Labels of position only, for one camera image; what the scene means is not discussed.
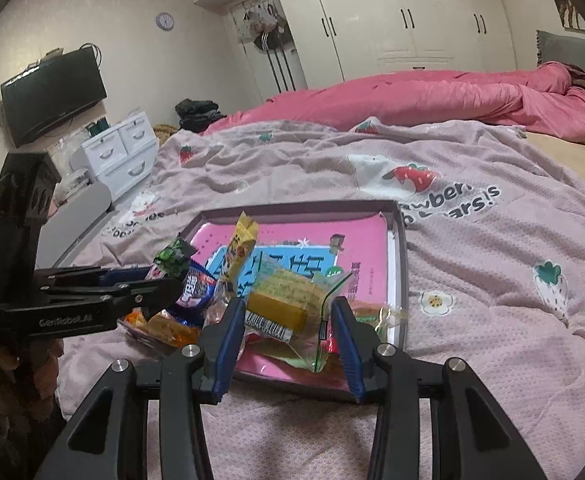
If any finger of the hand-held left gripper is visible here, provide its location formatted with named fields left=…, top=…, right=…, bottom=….
left=37, top=266, right=153, bottom=288
left=42, top=277, right=188, bottom=313

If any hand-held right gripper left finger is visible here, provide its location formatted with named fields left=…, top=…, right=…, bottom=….
left=35, top=297, right=246, bottom=480

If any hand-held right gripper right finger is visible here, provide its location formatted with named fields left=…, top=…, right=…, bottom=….
left=330, top=296, right=548, bottom=480

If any red snack packet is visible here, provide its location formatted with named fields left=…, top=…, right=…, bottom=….
left=319, top=325, right=343, bottom=356

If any orange wafer roll packet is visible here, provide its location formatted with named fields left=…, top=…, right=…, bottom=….
left=122, top=307, right=208, bottom=348

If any dark green snack packet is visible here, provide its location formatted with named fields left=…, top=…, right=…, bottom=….
left=152, top=239, right=196, bottom=278

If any clear biscuit packet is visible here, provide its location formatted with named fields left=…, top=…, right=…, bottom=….
left=349, top=302, right=409, bottom=333

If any blue cookie packet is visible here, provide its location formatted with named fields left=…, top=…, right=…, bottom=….
left=170, top=260, right=223, bottom=313

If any green clear yellow cake packet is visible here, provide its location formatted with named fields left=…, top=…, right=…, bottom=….
left=245, top=265, right=360, bottom=373

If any dark cardboard box tray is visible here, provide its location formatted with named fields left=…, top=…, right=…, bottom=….
left=122, top=200, right=408, bottom=403

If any yellow cartoon snack packet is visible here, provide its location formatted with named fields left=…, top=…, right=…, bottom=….
left=224, top=211, right=260, bottom=281

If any grey chair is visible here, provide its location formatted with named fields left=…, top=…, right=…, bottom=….
left=35, top=182, right=118, bottom=268

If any pink book with blue label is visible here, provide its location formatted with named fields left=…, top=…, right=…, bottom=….
left=187, top=212, right=390, bottom=391

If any white drawer cabinet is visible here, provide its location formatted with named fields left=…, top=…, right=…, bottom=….
left=70, top=112, right=160, bottom=201

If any lilac strawberry printed blanket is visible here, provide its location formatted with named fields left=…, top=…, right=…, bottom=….
left=37, top=117, right=585, bottom=480

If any black television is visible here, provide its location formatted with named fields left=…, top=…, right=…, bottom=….
left=0, top=49, right=108, bottom=148

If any dark clothes pile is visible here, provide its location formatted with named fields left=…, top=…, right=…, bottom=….
left=175, top=98, right=223, bottom=133

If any pink quilt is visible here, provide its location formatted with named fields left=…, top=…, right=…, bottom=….
left=202, top=61, right=585, bottom=148

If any coat rack with clothes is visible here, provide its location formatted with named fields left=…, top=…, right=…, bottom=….
left=235, top=0, right=298, bottom=96

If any beige bed sheet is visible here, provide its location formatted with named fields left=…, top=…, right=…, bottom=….
left=522, top=130, right=585, bottom=186

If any white wardrobe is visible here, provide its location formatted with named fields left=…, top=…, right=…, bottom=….
left=187, top=0, right=518, bottom=91

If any grey padded headboard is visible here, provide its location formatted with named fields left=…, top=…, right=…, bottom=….
left=535, top=30, right=585, bottom=68

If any tree wall painting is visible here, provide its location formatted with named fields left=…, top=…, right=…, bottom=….
left=547, top=0, right=585, bottom=31

